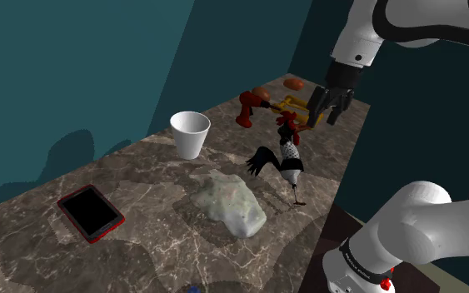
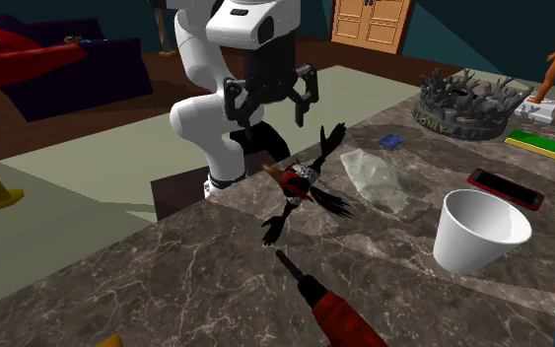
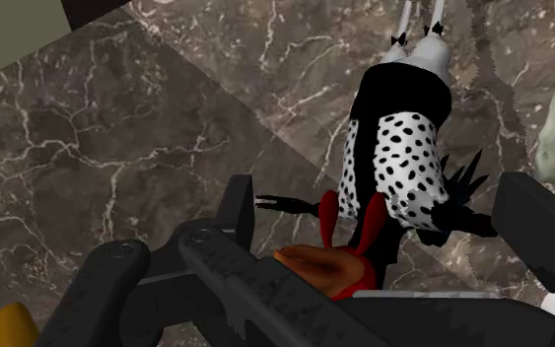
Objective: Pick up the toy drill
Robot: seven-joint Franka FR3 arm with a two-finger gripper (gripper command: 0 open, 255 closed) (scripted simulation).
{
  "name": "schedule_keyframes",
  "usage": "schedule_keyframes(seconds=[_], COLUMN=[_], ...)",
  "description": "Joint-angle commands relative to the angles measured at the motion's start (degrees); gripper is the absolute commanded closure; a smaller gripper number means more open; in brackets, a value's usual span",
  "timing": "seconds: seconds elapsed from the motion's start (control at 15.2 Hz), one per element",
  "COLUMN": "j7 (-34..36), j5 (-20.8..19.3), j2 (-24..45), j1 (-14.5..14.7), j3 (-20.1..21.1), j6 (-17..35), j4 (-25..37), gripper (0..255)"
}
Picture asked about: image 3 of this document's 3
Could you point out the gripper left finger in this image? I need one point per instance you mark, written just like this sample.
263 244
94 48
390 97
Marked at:
238 288

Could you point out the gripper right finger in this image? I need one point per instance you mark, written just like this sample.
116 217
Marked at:
536 226

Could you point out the doll in spotted white dress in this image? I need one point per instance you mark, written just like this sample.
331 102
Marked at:
402 96

